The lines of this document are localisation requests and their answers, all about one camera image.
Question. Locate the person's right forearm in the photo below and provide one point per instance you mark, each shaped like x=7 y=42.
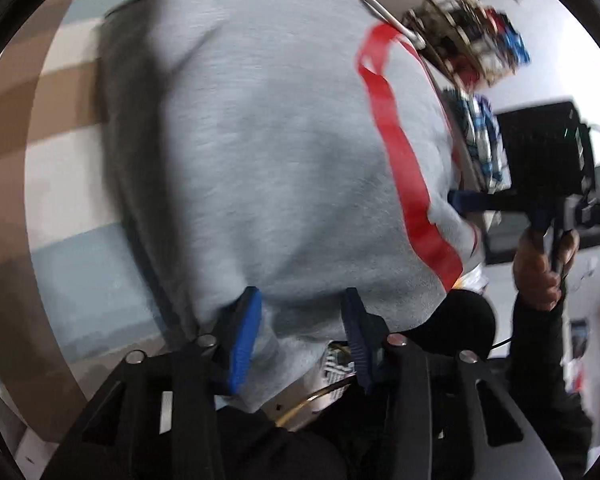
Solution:
x=540 y=360

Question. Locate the rows of shoes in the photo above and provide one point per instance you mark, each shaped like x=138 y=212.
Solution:
x=500 y=35

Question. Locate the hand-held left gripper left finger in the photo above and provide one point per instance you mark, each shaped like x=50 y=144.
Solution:
x=245 y=340

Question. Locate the person's right hand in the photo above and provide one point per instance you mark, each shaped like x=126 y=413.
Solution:
x=535 y=275

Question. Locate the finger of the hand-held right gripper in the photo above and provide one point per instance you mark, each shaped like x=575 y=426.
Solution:
x=467 y=202

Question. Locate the person's black knit sweater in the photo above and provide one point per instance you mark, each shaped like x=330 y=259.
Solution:
x=460 y=320

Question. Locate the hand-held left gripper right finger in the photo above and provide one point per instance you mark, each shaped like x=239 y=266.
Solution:
x=358 y=335

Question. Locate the black framed window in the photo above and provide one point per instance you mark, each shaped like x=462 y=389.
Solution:
x=500 y=240

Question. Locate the grey hoodie with red print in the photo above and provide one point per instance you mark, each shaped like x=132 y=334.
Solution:
x=280 y=135

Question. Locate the checkered bed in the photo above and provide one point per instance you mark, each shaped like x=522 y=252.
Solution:
x=55 y=210

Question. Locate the wooden shoe rack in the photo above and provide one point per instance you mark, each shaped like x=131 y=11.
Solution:
x=472 y=42

